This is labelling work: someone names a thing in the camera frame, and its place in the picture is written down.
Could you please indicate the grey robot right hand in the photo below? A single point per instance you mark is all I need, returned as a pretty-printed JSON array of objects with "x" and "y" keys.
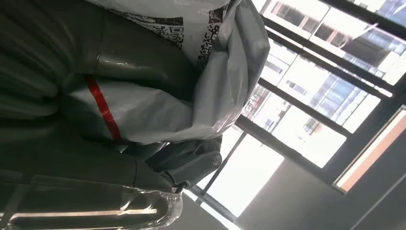
[{"x": 79, "y": 171}]

